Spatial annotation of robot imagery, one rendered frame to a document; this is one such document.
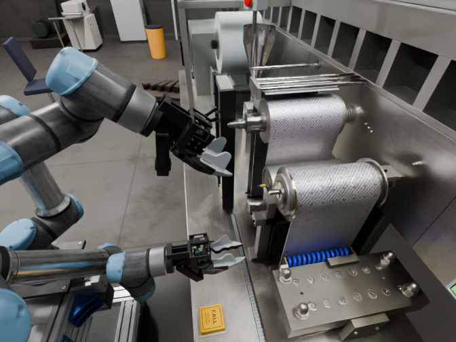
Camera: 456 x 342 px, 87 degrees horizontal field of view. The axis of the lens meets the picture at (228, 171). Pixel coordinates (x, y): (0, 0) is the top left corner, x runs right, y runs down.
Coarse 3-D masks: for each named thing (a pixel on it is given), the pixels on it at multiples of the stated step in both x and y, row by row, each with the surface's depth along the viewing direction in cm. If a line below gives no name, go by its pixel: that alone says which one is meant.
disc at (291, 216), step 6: (282, 168) 66; (276, 174) 71; (288, 174) 62; (294, 186) 60; (294, 192) 59; (294, 198) 60; (294, 204) 60; (294, 210) 60; (288, 216) 65; (294, 216) 62
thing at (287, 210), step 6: (282, 174) 65; (378, 174) 65; (276, 180) 69; (282, 180) 64; (288, 180) 62; (288, 186) 61; (288, 192) 61; (288, 198) 61; (288, 204) 61; (282, 210) 67; (288, 210) 62
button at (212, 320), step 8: (216, 304) 76; (200, 312) 74; (208, 312) 74; (216, 312) 74; (200, 320) 72; (208, 320) 72; (216, 320) 72; (208, 328) 70; (216, 328) 70; (224, 328) 71
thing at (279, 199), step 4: (280, 180) 66; (276, 184) 66; (280, 184) 64; (276, 188) 66; (280, 188) 63; (284, 188) 63; (280, 192) 64; (284, 192) 63; (276, 196) 67; (280, 196) 64; (284, 196) 63; (276, 200) 68; (280, 200) 64; (284, 200) 63; (276, 204) 68; (280, 204) 65; (284, 204) 64
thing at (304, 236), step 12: (336, 216) 67; (348, 216) 68; (360, 216) 69; (300, 228) 67; (312, 228) 69; (324, 228) 70; (336, 228) 71; (348, 228) 72; (360, 228) 73; (288, 240) 71; (300, 240) 72; (312, 240) 73; (324, 240) 74; (336, 240) 75; (348, 240) 77; (288, 252) 75; (300, 252) 77
